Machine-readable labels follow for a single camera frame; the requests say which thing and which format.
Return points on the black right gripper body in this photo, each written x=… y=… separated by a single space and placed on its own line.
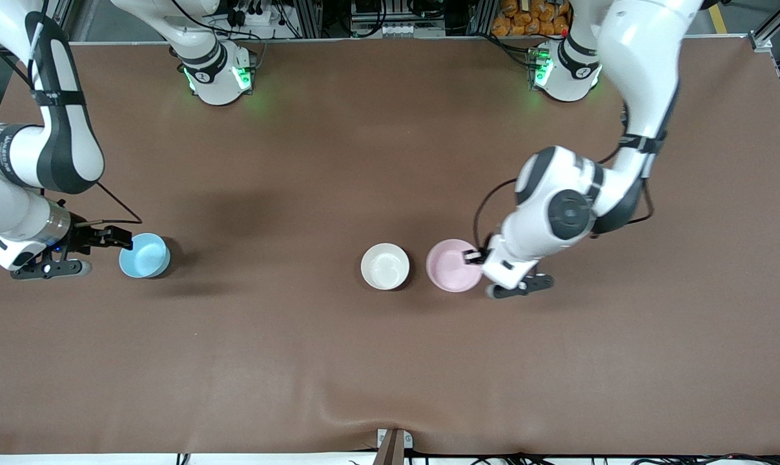
x=85 y=237

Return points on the diagonal aluminium frame strut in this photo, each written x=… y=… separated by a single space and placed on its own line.
x=777 y=29

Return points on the brown table mat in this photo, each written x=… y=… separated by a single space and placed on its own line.
x=390 y=355

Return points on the orange snack packets pile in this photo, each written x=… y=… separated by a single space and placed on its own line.
x=525 y=19

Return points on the brown camera post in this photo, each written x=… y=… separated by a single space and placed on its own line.
x=390 y=452

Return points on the pink bowl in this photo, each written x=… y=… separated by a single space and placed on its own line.
x=451 y=266

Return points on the silver mounting bracket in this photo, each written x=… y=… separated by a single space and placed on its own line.
x=408 y=442

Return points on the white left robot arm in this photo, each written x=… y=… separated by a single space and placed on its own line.
x=642 y=58

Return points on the white bowl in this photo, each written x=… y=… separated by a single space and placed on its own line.
x=385 y=266

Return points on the white connector block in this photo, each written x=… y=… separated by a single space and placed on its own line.
x=396 y=30

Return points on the light blue bowl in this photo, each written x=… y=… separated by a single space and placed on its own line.
x=146 y=257

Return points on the white power strip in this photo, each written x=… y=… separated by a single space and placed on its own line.
x=254 y=18

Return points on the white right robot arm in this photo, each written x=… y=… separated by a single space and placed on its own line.
x=61 y=129

